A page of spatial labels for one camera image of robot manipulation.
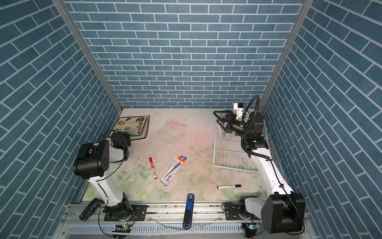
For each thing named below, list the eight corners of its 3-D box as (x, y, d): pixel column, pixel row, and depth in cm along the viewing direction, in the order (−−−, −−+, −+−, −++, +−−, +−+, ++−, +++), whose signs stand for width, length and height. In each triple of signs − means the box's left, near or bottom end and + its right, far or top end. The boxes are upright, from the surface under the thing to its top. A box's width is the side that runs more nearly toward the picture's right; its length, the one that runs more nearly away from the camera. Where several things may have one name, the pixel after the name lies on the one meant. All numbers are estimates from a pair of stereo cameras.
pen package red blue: (159, 182, 86) (158, 180, 84) (180, 155, 97) (180, 153, 96) (166, 187, 84) (166, 185, 82) (187, 158, 95) (187, 157, 94)
